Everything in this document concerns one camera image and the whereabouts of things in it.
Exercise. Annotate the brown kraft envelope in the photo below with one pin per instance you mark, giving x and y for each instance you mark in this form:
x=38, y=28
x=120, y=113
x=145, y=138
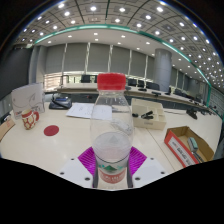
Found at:
x=6, y=128

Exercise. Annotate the long curved conference desk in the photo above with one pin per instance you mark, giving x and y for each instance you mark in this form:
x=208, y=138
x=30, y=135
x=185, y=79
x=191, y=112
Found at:
x=76, y=89

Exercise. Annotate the black desk microphones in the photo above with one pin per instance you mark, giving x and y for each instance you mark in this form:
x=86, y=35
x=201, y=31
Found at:
x=156, y=93

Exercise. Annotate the row of black office chairs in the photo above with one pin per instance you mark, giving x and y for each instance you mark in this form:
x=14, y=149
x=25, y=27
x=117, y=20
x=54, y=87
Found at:
x=86, y=78

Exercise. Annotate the grey board eraser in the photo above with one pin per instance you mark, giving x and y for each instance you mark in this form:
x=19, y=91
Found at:
x=193, y=145

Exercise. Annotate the flat round red coaster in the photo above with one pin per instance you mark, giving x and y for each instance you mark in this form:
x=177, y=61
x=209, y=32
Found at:
x=51, y=130

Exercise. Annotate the black stapler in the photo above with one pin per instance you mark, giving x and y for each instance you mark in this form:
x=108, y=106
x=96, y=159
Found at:
x=147, y=115

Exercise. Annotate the clear red-capped water bottle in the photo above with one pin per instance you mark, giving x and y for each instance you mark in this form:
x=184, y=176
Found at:
x=111, y=133

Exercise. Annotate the cardboard box with red side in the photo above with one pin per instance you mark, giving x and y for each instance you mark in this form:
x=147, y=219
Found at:
x=176, y=146

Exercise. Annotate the beige divided organizer box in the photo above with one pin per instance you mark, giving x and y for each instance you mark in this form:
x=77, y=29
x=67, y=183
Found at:
x=150, y=124

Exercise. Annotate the red white flowered mug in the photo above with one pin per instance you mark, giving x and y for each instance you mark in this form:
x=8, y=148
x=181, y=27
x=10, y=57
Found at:
x=29, y=120

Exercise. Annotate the recessed ceiling lights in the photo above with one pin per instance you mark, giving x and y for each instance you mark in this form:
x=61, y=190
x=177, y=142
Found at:
x=93, y=8

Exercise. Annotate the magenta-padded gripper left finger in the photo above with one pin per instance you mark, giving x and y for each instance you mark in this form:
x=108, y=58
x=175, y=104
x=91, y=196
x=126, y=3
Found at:
x=87, y=160

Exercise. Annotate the white paper ream package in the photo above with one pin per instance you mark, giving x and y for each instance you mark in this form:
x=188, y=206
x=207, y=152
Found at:
x=28, y=100

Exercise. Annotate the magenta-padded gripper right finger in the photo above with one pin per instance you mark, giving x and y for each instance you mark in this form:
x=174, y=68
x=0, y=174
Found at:
x=137, y=160

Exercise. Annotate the white printed paper sheets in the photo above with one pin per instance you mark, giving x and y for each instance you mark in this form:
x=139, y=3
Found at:
x=80, y=110

